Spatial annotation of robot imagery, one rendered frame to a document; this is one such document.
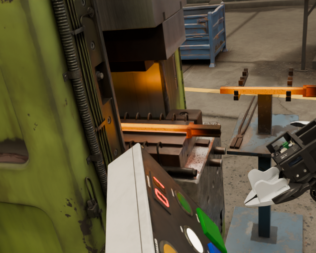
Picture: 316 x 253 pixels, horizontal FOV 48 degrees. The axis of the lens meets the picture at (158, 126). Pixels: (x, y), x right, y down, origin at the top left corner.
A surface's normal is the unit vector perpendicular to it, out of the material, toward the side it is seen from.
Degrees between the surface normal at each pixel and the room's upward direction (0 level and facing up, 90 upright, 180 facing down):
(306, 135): 90
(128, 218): 30
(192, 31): 89
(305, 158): 90
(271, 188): 92
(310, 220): 0
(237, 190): 0
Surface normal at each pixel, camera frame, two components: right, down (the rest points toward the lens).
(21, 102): -0.32, 0.45
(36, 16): 0.94, 0.03
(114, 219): -0.61, -0.68
